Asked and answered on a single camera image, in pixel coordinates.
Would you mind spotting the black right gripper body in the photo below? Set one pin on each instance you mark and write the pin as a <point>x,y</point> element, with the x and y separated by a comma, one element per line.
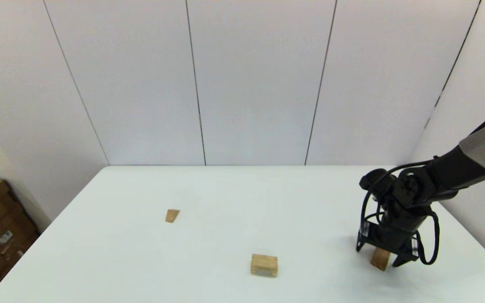
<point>390,240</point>

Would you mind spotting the rectangular dark wooden block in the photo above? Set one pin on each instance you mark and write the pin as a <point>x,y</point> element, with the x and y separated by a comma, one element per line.
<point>380,259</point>

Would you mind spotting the triangular wooden block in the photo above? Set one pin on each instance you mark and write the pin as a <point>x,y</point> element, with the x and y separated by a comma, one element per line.
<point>172,216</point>

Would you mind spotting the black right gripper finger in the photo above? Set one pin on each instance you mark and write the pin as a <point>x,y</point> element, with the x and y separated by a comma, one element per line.
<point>361,247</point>
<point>402,259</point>

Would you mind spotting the arched light wooden block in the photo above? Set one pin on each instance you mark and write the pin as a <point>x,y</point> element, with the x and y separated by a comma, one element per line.
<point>264,265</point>

